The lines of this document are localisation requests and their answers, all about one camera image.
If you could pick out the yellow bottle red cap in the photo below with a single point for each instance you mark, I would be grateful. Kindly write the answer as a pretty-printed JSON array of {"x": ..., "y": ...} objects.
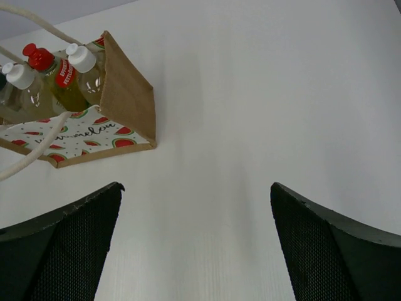
[{"x": 59, "y": 75}]

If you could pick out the watermelon print canvas bag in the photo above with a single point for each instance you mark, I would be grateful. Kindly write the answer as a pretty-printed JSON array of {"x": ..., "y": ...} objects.
[{"x": 122, "y": 123}]

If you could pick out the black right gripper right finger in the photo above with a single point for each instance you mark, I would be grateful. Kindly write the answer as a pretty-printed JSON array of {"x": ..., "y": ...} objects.
[{"x": 330, "y": 256}]

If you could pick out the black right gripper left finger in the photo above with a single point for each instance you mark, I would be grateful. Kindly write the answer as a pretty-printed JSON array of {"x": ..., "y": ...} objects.
[{"x": 60, "y": 255}]

